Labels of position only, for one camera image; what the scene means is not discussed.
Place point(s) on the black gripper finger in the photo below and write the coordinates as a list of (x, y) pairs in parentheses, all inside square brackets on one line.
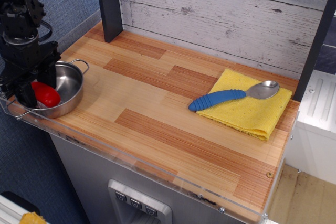
[(25, 95), (48, 76)]

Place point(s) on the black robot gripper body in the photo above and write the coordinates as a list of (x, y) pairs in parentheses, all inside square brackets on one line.
[(23, 63)]

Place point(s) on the red and white toy sushi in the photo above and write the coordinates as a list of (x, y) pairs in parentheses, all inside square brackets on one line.
[(46, 96)]

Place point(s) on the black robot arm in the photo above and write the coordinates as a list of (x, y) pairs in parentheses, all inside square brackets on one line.
[(22, 22)]

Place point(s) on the stainless steel pot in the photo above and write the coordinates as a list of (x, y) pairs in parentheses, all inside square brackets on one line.
[(69, 84)]

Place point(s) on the yellow and black object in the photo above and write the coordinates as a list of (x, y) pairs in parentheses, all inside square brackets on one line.
[(32, 218)]

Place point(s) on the grey toy fridge cabinet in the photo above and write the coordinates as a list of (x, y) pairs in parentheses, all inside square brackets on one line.
[(90, 173)]

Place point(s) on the silver dispenser panel with buttons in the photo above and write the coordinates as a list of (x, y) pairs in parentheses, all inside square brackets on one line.
[(133, 206)]

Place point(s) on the clear acrylic table guard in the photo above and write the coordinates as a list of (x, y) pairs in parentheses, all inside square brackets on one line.
[(135, 109)]

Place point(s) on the yellow folded cloth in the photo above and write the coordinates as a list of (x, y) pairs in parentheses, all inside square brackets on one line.
[(255, 117)]

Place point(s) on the white toy sink unit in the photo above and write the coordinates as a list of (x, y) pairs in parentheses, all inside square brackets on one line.
[(311, 148)]

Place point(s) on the blue handled metal spoon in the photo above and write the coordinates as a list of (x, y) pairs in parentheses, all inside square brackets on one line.
[(263, 90)]

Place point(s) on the dark grey right post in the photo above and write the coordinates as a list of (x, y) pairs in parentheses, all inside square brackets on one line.
[(312, 58)]

